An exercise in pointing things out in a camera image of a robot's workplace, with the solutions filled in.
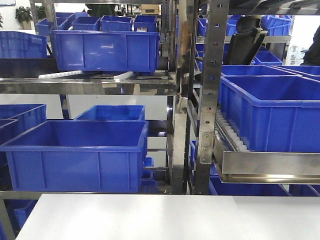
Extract stainless steel shelf rack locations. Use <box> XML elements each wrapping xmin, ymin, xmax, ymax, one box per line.
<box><xmin>1</xmin><ymin>0</ymin><xmax>320</xmax><ymax>240</ymax></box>

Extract blue bin upper shelf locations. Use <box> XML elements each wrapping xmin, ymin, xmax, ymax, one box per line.
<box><xmin>50</xmin><ymin>30</ymin><xmax>160</xmax><ymax>73</ymax></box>

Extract black office chair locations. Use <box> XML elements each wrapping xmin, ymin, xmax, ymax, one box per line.
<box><xmin>223</xmin><ymin>15</ymin><xmax>268</xmax><ymax>65</ymax></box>

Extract blue bin at left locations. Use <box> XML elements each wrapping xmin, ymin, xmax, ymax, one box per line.
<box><xmin>0</xmin><ymin>120</ymin><xmax>149</xmax><ymax>193</ymax></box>

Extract large blue bin on rack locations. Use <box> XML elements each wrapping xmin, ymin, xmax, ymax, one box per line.
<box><xmin>219</xmin><ymin>76</ymin><xmax>320</xmax><ymax>153</ymax></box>

